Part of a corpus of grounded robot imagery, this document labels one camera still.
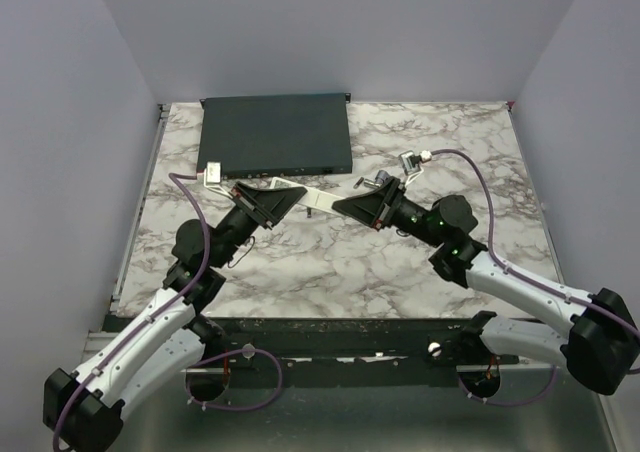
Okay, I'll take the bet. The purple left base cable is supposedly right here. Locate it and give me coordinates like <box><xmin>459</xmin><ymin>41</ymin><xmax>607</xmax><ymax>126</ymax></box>
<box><xmin>185</xmin><ymin>345</ymin><xmax>287</xmax><ymax>413</ymax></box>

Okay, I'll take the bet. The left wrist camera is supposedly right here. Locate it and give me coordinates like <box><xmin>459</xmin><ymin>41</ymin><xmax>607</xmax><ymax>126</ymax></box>
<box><xmin>203</xmin><ymin>161</ymin><xmax>223</xmax><ymax>187</ymax></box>

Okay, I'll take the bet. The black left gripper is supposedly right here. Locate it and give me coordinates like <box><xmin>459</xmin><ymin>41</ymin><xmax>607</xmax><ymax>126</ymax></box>
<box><xmin>212</xmin><ymin>182</ymin><xmax>307</xmax><ymax>270</ymax></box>

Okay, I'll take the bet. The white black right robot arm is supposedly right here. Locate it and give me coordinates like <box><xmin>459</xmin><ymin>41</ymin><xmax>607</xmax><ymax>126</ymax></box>
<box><xmin>332</xmin><ymin>177</ymin><xmax>639</xmax><ymax>395</ymax></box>

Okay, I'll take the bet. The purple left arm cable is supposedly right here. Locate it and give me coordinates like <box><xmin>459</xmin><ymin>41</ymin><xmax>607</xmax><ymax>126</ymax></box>
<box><xmin>49</xmin><ymin>171</ymin><xmax>211</xmax><ymax>452</ymax></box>

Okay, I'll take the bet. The aluminium table edge rail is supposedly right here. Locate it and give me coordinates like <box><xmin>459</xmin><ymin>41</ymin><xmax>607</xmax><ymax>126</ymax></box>
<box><xmin>107</xmin><ymin>103</ymin><xmax>171</xmax><ymax>315</ymax></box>

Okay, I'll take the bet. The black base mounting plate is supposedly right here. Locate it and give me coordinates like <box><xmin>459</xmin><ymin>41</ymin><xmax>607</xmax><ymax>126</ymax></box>
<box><xmin>184</xmin><ymin>312</ymin><xmax>524</xmax><ymax>396</ymax></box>

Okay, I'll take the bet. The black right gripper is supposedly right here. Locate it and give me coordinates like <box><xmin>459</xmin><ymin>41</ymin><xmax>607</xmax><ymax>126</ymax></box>
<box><xmin>334</xmin><ymin>175</ymin><xmax>445</xmax><ymax>248</ymax></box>

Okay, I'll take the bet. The dark network switch box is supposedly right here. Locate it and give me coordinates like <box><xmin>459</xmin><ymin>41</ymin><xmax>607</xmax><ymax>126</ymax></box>
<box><xmin>196</xmin><ymin>92</ymin><xmax>353</xmax><ymax>179</ymax></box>

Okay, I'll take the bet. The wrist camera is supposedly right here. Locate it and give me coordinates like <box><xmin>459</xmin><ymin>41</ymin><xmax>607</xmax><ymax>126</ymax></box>
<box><xmin>203</xmin><ymin>161</ymin><xmax>223</xmax><ymax>187</ymax></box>
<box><xmin>399</xmin><ymin>150</ymin><xmax>432</xmax><ymax>176</ymax></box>

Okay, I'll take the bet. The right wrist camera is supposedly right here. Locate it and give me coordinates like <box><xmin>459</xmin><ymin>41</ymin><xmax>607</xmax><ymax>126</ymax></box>
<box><xmin>399</xmin><ymin>150</ymin><xmax>432</xmax><ymax>176</ymax></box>

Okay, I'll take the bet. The white remote control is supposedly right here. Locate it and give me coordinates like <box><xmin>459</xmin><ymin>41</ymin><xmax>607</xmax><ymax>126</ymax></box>
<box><xmin>269</xmin><ymin>177</ymin><xmax>342</xmax><ymax>216</ymax></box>

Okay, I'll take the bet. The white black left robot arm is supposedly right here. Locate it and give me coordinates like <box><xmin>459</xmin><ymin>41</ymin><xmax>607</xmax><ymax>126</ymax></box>
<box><xmin>43</xmin><ymin>183</ymin><xmax>307</xmax><ymax>451</ymax></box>

